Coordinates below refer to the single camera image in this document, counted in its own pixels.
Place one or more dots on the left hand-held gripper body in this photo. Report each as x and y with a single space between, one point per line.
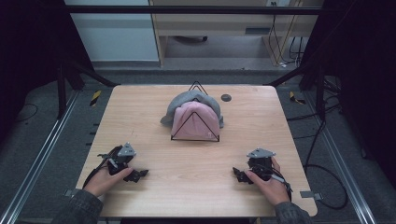
120 158

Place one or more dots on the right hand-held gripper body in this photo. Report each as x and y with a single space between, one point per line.
260 161

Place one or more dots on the pink knit hat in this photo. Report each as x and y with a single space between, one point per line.
194 124

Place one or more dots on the gray knit hat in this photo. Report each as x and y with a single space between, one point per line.
186 99

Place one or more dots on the person's left hand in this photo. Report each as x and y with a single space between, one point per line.
104 180

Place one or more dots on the person's right hand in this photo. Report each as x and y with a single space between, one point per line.
274 188

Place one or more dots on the yellow black hazard tape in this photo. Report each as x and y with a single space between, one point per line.
295 99
95 98

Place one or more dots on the round gray table grommet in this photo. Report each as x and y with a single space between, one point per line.
226 97

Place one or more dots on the white cabinet panel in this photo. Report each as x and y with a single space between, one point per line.
115 37

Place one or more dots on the light wooden desk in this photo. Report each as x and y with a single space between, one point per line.
218 25

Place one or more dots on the black curtain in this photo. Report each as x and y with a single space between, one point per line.
28 46
364 62

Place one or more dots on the gray metal table bracket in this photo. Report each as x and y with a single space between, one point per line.
311 195
71 193

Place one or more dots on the aluminium floor rail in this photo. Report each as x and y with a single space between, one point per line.
342 168
40 155

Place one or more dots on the black frame strut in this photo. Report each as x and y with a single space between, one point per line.
295 74
93 74

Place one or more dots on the black horizontal frame bar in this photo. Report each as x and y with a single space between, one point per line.
186 10

